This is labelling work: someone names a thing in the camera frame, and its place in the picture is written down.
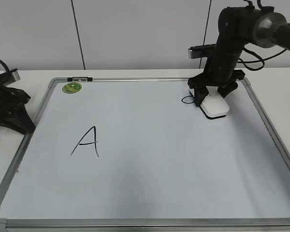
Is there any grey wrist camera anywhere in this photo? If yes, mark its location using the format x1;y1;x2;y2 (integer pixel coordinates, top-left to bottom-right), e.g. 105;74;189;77
188;44;216;59
5;69;20;85

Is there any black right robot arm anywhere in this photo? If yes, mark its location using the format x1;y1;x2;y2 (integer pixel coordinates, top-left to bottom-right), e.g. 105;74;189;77
188;3;290;106

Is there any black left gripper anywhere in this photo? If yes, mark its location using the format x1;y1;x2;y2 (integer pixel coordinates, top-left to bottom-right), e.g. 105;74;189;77
0;74;36;134

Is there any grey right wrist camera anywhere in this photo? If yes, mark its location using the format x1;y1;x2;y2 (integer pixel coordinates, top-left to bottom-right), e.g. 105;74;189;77
188;44;216;59

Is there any black grey frame clip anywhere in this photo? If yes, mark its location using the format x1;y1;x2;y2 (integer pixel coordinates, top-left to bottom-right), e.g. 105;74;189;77
67;77;93;82

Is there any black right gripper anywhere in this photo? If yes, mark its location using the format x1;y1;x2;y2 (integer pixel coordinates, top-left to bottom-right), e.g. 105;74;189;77
188;52;245;107

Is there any grey framed whiteboard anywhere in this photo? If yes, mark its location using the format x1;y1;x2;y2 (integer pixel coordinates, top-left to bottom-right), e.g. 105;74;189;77
0;77;290;232

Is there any white whiteboard eraser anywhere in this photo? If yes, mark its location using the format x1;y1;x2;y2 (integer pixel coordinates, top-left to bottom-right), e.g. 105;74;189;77
199;87;230;119

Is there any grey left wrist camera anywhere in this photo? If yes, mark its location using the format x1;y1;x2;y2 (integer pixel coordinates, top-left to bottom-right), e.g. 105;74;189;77
5;69;20;85

